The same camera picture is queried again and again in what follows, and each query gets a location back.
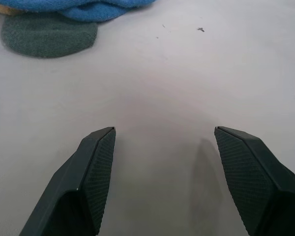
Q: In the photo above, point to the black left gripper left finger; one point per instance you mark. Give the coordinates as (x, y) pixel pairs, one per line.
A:
(71, 186)

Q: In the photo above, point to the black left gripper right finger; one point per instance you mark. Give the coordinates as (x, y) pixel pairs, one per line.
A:
(258, 186)

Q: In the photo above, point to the blue knitted cloth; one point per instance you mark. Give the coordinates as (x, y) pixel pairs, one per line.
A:
(93, 11)

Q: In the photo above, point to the dark green knitted cloth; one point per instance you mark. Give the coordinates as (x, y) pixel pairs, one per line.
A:
(49, 37)

